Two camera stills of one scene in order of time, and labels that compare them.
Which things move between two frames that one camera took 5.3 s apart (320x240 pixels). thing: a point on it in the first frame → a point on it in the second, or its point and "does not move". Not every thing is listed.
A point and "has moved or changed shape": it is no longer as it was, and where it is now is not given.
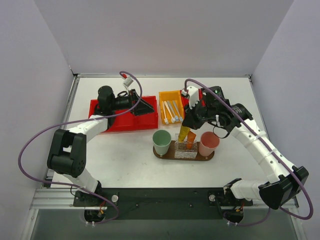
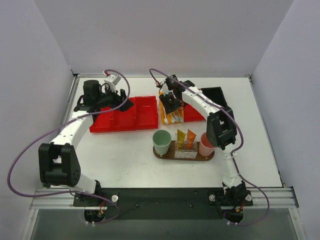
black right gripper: (194, 120) → (169, 104)
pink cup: (209, 142) does not move
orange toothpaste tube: (190, 140) does not move
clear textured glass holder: (187, 150) does not move
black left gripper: (135, 100) → (119, 99)
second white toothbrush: (165, 119) does not move
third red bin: (149, 120) does not move
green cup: (161, 140) does not move
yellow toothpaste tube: (183, 132) has moved or changed shape
